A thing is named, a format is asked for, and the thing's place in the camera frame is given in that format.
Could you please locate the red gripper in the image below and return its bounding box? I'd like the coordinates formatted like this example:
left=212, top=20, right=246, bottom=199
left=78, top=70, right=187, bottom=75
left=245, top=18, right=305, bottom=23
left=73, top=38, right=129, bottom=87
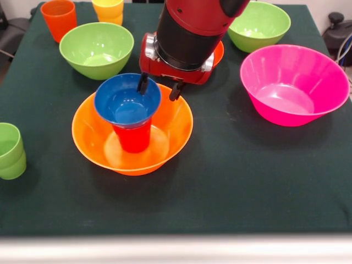
left=136, top=32, right=216, bottom=102

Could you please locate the large orange plastic bowl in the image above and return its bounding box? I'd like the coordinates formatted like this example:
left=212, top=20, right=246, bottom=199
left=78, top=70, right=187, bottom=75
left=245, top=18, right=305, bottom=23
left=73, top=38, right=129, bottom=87
left=71, top=84, right=194, bottom=176

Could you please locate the small blue plastic bowl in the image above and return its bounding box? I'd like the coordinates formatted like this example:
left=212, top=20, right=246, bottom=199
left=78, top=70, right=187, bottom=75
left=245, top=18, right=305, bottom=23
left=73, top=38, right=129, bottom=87
left=93, top=73, right=162, bottom=129

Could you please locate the red plastic cup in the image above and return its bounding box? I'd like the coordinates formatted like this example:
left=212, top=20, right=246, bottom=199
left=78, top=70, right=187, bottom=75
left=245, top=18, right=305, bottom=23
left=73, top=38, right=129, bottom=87
left=112, top=117, right=153, bottom=154

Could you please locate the green plastic cup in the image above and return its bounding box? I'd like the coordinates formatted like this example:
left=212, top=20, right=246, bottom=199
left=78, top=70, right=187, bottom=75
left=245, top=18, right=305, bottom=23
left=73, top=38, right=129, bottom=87
left=0, top=122, right=24, bottom=170
left=0, top=151, right=28, bottom=181

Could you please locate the red-orange plastic bowl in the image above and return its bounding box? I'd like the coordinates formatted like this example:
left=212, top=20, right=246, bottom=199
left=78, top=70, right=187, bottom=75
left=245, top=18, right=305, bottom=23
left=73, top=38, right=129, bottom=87
left=213, top=41, right=225, bottom=68

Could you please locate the yellow plastic cup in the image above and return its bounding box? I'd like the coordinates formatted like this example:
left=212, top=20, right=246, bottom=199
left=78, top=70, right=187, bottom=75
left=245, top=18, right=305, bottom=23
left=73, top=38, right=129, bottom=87
left=96, top=12, right=124, bottom=27
left=91, top=0, right=125, bottom=20

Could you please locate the green plastic bowl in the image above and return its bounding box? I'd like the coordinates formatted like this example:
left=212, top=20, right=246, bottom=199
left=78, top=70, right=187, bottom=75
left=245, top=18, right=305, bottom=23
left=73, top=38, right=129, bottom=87
left=227, top=1, right=292, bottom=53
left=59, top=22, right=135, bottom=81

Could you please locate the orange-red plastic cup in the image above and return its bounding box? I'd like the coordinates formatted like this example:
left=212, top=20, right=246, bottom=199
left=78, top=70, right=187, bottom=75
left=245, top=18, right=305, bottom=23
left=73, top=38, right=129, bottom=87
left=40, top=0, right=78, bottom=43

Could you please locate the dark green table cloth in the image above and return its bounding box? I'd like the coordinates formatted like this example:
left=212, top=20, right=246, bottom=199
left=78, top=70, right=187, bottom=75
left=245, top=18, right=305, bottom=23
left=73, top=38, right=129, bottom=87
left=0, top=1, right=352, bottom=237

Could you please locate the large pink plastic bowl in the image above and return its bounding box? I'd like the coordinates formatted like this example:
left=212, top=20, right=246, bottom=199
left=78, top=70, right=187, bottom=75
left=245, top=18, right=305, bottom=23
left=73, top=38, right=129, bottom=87
left=240, top=44, right=351, bottom=128

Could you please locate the grey cable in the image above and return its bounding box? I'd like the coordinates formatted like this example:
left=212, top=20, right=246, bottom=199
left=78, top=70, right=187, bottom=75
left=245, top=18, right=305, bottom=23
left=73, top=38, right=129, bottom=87
left=337, top=32, right=352, bottom=83

